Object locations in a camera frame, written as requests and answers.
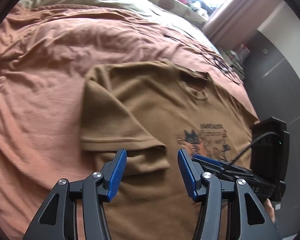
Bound brown printed t-shirt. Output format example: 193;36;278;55
81;61;257;239

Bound person's right hand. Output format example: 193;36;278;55
263;198;275;223

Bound white bedside cabinet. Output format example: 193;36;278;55
218;48;245;81

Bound items on bedside cabinet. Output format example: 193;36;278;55
228;42;250;64

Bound right pink curtain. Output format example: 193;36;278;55
203;0;282;50

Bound salmon pink bed blanket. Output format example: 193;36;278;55
0;4;257;239

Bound window seat cushion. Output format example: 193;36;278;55
149;0;209;26

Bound black braided cable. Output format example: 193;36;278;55
228;131;282;167

